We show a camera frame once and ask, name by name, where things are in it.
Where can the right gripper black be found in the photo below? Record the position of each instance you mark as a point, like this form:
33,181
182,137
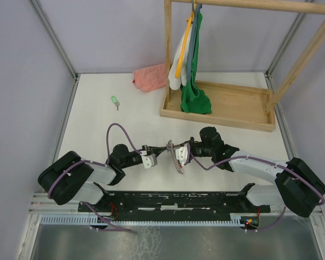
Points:
191,140

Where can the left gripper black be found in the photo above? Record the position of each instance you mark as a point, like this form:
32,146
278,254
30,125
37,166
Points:
156,150

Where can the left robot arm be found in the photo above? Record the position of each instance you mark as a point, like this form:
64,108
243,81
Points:
75,178

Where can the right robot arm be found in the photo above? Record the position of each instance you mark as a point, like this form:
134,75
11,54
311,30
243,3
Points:
291,184

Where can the green hanging garment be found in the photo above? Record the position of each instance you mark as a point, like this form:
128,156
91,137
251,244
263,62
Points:
193,99

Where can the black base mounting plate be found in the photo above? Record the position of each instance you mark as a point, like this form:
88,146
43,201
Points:
159,206

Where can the wooden clothes rack tray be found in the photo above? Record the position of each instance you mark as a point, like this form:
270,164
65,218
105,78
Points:
242,106

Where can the key with green tag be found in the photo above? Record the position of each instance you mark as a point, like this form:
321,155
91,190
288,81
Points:
116,102

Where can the pink cloth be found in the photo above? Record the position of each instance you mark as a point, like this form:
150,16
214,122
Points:
150,78

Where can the yellow clothes hanger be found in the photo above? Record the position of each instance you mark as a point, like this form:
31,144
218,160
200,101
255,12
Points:
182,52

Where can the grey clothes hanger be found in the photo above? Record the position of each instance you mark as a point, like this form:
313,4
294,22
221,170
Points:
192,47

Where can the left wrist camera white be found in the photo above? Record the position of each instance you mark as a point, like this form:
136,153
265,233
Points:
148,160

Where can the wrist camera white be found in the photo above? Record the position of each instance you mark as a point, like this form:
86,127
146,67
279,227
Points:
148,160
182,154

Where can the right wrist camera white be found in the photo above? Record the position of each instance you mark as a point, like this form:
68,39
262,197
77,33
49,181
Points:
182,154

